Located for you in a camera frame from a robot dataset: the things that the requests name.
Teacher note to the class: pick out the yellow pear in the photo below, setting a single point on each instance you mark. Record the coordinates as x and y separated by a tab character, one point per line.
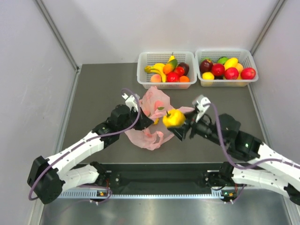
172	57

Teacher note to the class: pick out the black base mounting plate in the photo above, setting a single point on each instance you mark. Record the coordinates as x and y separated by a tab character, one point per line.
162	178

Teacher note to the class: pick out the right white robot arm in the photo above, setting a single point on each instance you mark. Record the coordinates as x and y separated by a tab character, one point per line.
250	161

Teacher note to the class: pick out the green lime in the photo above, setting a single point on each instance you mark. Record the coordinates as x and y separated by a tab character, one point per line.
222	60

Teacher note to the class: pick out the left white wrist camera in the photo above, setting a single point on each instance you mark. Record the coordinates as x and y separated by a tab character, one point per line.
131	101

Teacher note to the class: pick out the red apple middle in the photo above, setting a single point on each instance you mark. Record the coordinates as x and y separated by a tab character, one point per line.
218	70

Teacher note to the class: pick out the yellow orange fruit in bag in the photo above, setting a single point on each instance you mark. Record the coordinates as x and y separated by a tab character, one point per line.
156	121

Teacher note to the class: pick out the red apple right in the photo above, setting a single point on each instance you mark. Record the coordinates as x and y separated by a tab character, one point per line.
248	73

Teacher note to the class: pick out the yellow mango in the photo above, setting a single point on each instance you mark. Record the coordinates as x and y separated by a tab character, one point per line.
231	63

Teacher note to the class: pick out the white plastic basket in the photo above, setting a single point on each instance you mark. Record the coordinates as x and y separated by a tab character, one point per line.
152	58
245	59

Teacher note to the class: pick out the green orange mango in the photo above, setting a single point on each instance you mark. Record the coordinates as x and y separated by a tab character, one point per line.
170	66

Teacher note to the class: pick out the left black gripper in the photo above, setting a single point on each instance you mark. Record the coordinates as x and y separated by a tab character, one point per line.
144	121

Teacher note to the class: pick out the yellow lemon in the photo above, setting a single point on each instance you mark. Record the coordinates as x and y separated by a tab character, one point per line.
208	76

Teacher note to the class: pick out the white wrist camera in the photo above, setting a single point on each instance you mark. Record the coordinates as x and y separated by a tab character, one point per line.
201	104
131	101

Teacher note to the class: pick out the red apple in left basket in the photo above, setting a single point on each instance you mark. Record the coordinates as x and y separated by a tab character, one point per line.
172	77

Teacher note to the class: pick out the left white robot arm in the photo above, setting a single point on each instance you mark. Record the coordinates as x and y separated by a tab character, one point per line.
51	176

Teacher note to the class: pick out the right white plastic basket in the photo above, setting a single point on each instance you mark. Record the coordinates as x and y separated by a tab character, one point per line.
245	59

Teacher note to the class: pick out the red apple front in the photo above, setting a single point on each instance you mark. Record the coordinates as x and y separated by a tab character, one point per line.
231	73

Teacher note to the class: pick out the peach fruit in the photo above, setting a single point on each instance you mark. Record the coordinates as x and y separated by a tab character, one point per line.
156	78

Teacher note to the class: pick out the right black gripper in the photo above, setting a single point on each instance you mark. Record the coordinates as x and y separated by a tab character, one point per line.
180	131

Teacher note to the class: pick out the grey slotted cable duct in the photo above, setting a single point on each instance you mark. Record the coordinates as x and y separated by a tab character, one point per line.
96	193

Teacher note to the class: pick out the dark red apple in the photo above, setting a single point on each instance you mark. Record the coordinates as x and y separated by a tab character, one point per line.
206	66

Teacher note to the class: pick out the dark plum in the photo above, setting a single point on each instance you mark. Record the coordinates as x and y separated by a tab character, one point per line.
185	67

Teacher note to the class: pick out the orange tangerine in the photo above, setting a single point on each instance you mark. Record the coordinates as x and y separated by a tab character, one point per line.
184	79

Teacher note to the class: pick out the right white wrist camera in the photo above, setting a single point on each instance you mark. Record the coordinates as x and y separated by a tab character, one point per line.
201	104

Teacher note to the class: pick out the pink plastic bag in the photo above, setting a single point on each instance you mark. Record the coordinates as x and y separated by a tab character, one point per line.
155	103

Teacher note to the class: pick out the left white plastic basket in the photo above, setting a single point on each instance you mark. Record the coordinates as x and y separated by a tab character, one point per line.
152	58

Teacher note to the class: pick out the yellow banana bunch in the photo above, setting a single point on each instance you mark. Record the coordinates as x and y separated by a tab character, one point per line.
157	69

